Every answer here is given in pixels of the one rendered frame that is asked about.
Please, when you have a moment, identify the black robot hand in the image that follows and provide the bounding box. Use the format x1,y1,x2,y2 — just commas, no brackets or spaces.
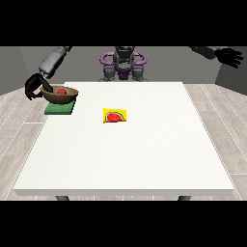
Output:
214,47,244,69
24,72,54,101

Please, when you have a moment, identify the brown wooden bowl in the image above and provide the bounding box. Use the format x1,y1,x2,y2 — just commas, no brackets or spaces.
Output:
40,84,80,105

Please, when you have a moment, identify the green square pad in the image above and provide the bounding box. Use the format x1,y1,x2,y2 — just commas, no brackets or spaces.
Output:
43,98,77,116

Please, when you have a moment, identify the grey purple robot trunk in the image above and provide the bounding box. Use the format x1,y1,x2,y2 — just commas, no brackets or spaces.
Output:
98,45,150,83

